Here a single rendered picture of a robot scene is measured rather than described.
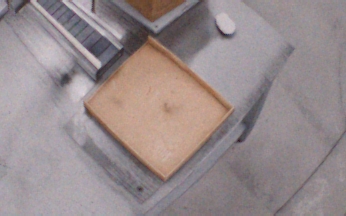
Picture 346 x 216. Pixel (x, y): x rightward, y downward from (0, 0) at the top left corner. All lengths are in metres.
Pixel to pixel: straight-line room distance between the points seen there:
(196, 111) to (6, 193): 0.69
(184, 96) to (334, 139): 1.20
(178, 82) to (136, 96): 0.11
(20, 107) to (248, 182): 1.19
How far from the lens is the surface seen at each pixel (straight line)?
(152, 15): 1.72
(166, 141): 1.64
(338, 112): 2.76
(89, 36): 1.72
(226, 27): 1.76
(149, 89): 1.69
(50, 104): 1.70
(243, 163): 2.52
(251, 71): 1.75
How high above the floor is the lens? 2.39
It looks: 68 degrees down
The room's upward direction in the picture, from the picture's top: 9 degrees clockwise
